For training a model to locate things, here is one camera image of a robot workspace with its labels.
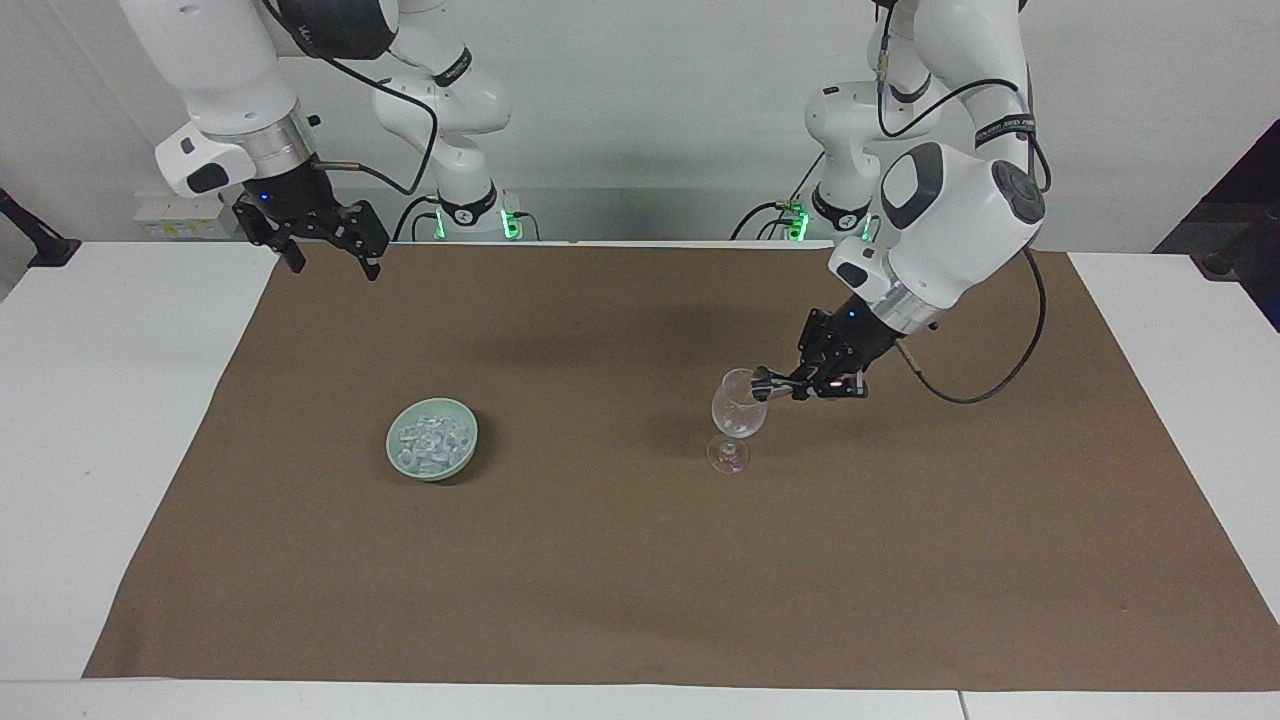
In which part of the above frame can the black stand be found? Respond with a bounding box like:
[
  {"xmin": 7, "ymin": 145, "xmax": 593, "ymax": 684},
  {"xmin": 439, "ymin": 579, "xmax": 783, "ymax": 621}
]
[
  {"xmin": 1153, "ymin": 118, "xmax": 1280, "ymax": 333},
  {"xmin": 0, "ymin": 188, "xmax": 82, "ymax": 269}
]

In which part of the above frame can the pale green bowl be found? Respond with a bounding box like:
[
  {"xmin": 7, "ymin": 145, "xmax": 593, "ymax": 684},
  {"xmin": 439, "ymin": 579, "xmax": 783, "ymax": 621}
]
[{"xmin": 385, "ymin": 397, "xmax": 480, "ymax": 483}]

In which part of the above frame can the clear wine glass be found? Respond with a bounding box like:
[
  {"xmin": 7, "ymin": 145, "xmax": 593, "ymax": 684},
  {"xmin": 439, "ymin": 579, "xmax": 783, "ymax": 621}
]
[{"xmin": 706, "ymin": 367, "xmax": 770, "ymax": 476}]

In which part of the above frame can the heap of ice cubes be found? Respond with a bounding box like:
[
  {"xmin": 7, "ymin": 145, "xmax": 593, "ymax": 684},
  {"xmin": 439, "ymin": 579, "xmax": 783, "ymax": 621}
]
[{"xmin": 396, "ymin": 417, "xmax": 475, "ymax": 469}]

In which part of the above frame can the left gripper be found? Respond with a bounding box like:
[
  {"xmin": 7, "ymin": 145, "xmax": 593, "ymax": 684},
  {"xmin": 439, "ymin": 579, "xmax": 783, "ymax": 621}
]
[{"xmin": 752, "ymin": 297, "xmax": 903, "ymax": 403}]

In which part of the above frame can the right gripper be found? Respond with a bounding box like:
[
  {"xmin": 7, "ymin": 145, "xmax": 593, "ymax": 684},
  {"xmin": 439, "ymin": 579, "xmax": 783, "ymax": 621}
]
[{"xmin": 231, "ymin": 158, "xmax": 390, "ymax": 283}]

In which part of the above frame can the black cable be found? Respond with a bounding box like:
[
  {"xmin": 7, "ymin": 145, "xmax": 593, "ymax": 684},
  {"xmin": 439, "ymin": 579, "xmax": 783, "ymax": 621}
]
[
  {"xmin": 729, "ymin": 202, "xmax": 803, "ymax": 242},
  {"xmin": 262, "ymin": 0, "xmax": 442, "ymax": 198},
  {"xmin": 391, "ymin": 194, "xmax": 442, "ymax": 243},
  {"xmin": 876, "ymin": 0, "xmax": 1054, "ymax": 406}
]

